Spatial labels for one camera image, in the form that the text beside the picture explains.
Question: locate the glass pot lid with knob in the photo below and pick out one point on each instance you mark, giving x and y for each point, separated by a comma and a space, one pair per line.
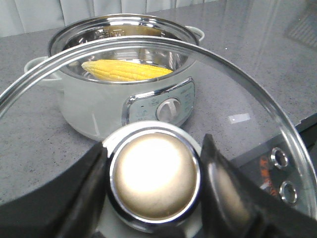
153, 174

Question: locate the pale green electric pot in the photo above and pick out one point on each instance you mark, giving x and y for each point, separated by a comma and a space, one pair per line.
95, 108

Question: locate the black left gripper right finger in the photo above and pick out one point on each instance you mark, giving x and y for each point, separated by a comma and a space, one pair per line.
234, 207

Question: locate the white curtain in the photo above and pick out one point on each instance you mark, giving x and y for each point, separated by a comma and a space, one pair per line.
24, 16

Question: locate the yellow corn cob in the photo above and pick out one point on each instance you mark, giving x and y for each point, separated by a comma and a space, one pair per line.
123, 71

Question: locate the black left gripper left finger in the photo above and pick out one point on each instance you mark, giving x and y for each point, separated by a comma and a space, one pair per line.
69, 206

